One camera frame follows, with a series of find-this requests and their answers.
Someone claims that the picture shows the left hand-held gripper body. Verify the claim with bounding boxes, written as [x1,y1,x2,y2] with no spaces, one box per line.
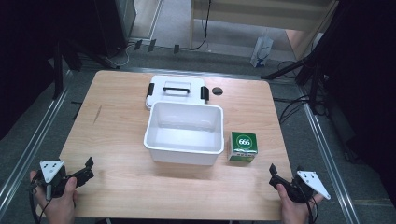
[31,160,78,199]

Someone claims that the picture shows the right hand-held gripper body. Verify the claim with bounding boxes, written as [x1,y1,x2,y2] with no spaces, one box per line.
[281,170,332,203]

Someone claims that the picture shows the green and white carton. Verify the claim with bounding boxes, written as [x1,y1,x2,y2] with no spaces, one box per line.
[227,131,259,163]

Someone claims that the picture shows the white plastic storage box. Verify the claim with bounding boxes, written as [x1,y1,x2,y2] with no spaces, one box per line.
[143,100,225,167]

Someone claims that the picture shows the person's right hand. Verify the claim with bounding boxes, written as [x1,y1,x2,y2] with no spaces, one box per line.
[276,183,325,224]

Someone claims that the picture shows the person's left hand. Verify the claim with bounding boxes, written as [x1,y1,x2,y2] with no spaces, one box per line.
[29,170,79,224]

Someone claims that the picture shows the black metal stand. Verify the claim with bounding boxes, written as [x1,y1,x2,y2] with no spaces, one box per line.
[260,46,332,116]
[50,39,121,101]

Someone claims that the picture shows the black curtain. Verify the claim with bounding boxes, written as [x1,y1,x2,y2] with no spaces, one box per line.
[311,0,396,200]
[0,0,97,141]

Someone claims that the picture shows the white plastic bag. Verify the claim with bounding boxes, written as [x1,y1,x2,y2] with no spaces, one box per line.
[249,29,275,69]

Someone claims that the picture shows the dark cabinet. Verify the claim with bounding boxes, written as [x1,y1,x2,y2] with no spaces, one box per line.
[92,0,138,58]

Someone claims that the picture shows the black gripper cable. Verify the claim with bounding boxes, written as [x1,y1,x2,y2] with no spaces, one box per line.
[305,195,320,224]
[27,178,54,224]

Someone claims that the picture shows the metal floor rail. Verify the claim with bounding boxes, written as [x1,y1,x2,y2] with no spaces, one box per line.
[298,83,362,224]
[0,69,75,213]
[78,64,301,86]

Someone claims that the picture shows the black floor cables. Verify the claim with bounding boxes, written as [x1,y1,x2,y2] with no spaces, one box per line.
[273,60,330,126]

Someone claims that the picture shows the white floor cable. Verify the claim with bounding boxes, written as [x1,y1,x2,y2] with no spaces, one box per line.
[106,42,135,68]

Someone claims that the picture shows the white lid with black handle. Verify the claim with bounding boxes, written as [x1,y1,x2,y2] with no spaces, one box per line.
[145,75,210,110]

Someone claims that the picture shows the light wooden furniture frame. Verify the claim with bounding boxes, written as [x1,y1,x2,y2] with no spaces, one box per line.
[189,0,340,61]

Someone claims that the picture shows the black hanging cable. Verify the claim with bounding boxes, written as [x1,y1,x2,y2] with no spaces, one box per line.
[189,0,213,51]

